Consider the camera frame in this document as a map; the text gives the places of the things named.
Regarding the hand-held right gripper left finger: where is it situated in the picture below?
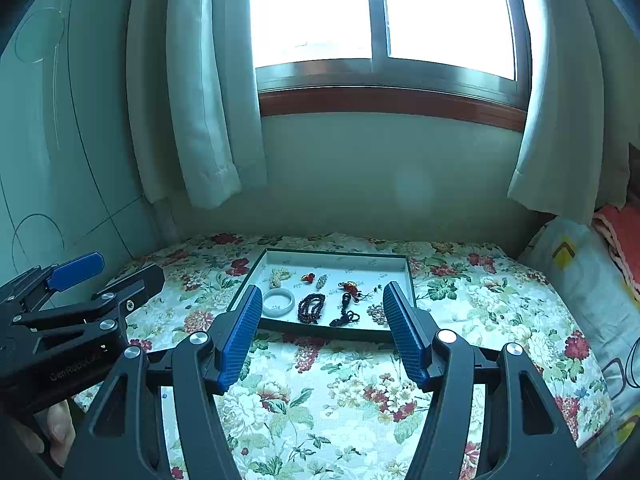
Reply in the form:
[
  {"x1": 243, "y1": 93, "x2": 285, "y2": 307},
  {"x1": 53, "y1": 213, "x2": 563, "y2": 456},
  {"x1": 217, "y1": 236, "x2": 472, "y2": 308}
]
[{"x1": 62, "y1": 284, "x2": 264, "y2": 480}]

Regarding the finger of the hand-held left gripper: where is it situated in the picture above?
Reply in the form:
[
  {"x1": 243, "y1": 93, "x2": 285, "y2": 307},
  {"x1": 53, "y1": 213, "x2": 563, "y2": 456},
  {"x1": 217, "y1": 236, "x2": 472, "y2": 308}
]
[
  {"x1": 0, "y1": 252, "x2": 106, "y2": 329},
  {"x1": 12, "y1": 262, "x2": 166, "y2": 357}
]

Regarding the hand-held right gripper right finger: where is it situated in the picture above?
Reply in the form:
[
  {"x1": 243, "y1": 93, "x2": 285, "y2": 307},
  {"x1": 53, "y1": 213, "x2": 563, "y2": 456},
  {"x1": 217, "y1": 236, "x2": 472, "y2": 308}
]
[{"x1": 382, "y1": 281, "x2": 587, "y2": 480}]

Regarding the dark red bead bracelet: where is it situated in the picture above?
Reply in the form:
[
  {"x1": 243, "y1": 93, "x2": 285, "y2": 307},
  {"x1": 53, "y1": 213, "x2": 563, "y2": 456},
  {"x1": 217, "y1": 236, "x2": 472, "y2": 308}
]
[{"x1": 296, "y1": 292, "x2": 327, "y2": 325}]

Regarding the black pendant with cord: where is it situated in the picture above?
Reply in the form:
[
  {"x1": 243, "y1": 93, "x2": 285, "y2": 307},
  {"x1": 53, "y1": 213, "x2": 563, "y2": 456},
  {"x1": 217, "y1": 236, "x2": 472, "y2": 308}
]
[{"x1": 329, "y1": 292, "x2": 361, "y2": 329}]

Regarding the white jewelry tray green rim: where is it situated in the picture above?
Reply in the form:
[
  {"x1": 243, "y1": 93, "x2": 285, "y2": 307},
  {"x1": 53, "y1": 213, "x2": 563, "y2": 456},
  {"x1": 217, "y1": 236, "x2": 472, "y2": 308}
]
[{"x1": 226, "y1": 248, "x2": 417, "y2": 344}]

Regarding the person's left hand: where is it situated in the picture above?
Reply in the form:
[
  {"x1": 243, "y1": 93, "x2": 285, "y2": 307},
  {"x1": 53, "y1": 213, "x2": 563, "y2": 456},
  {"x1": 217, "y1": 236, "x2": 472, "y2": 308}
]
[{"x1": 10, "y1": 402, "x2": 77, "y2": 468}]

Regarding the white jade bangle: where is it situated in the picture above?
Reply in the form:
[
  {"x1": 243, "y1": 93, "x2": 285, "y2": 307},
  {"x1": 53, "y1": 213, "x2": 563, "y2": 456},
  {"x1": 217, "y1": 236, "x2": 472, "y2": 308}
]
[{"x1": 261, "y1": 289, "x2": 292, "y2": 317}]

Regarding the red knot ornament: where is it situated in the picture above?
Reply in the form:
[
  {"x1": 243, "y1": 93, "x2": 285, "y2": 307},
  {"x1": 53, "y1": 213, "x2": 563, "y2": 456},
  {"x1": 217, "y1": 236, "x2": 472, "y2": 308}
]
[{"x1": 337, "y1": 281, "x2": 374, "y2": 304}]

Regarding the white pillow yellow print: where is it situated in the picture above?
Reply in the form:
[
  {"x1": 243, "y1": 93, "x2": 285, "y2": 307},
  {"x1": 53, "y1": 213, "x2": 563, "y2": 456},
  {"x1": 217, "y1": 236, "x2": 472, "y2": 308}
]
[{"x1": 517, "y1": 215, "x2": 640, "y2": 463}]

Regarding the pale long curtain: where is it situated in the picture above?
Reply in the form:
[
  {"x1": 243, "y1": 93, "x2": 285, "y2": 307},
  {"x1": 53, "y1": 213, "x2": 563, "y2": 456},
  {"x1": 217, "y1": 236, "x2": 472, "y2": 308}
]
[
  {"x1": 125, "y1": 0, "x2": 269, "y2": 211},
  {"x1": 506, "y1": 0, "x2": 632, "y2": 226}
]

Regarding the pink knitted blanket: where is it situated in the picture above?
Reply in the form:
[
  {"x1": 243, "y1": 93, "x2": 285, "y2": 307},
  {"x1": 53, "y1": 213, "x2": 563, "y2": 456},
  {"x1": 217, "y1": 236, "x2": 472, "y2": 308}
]
[{"x1": 592, "y1": 202, "x2": 640, "y2": 306}]

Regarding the window with wooden sill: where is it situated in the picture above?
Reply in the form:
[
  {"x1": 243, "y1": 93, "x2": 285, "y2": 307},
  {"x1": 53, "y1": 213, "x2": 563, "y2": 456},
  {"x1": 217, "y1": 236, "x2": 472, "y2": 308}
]
[{"x1": 247, "y1": 0, "x2": 534, "y2": 133}]

